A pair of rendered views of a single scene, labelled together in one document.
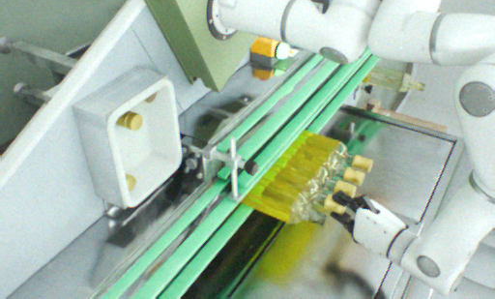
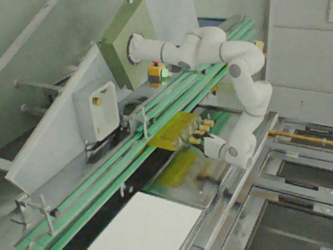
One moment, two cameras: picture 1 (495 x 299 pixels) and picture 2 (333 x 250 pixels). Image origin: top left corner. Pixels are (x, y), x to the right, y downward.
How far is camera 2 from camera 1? 74 cm
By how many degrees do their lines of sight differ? 6
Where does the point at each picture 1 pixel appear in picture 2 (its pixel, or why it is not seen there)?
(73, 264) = (75, 166)
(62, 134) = (69, 106)
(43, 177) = (62, 125)
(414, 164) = not seen: hidden behind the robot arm
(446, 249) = (237, 140)
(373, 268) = (216, 169)
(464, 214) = (242, 123)
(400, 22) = (208, 47)
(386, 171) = (225, 132)
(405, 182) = not seen: hidden behind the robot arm
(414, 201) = not seen: hidden behind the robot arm
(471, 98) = (232, 70)
